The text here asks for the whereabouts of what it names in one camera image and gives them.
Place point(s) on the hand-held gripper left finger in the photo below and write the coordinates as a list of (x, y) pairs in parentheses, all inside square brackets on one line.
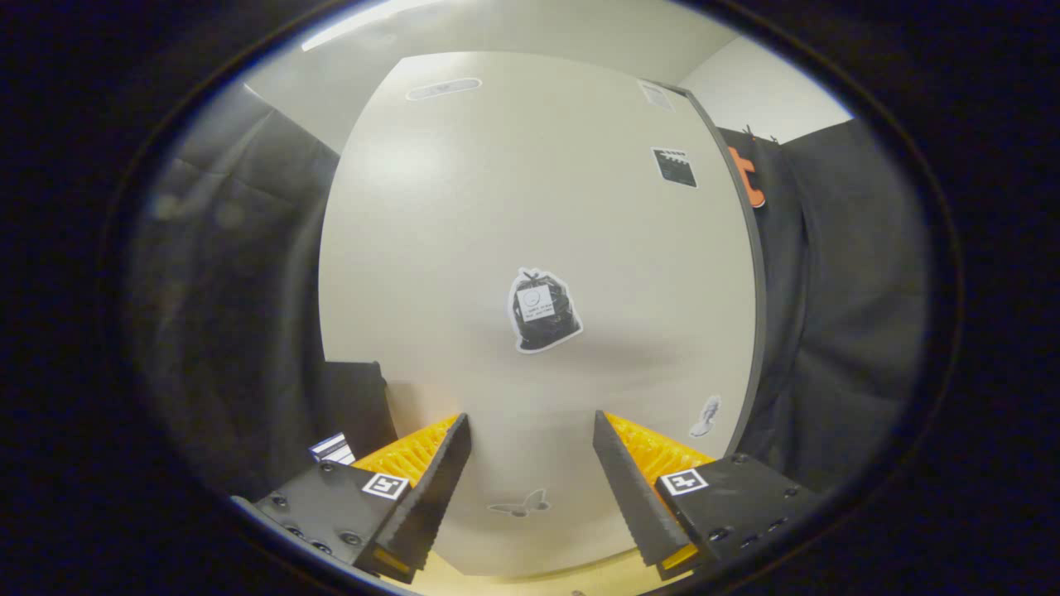
[(439, 488)]

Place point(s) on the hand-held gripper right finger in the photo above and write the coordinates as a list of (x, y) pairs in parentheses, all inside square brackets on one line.
[(633, 488)]

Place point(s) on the grey shoe cabinet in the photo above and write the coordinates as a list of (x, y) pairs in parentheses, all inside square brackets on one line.
[(758, 314)]

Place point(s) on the white shoe cabinet door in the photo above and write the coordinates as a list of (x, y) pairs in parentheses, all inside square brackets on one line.
[(538, 207)]

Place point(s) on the blue white spine book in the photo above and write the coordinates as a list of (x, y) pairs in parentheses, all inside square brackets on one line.
[(331, 449)]

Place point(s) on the black backdrop cloth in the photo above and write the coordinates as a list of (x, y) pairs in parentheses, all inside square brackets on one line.
[(853, 290)]

